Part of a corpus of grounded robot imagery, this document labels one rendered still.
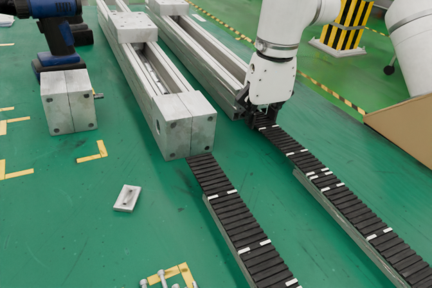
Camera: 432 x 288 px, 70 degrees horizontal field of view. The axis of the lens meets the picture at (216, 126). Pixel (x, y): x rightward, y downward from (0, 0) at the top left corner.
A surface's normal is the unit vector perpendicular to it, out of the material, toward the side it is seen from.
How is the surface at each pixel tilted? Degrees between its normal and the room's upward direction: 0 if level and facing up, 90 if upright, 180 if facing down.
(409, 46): 86
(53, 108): 90
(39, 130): 0
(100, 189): 0
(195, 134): 90
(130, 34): 90
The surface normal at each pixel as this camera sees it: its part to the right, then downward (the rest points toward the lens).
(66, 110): 0.42, 0.55
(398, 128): -0.91, 0.15
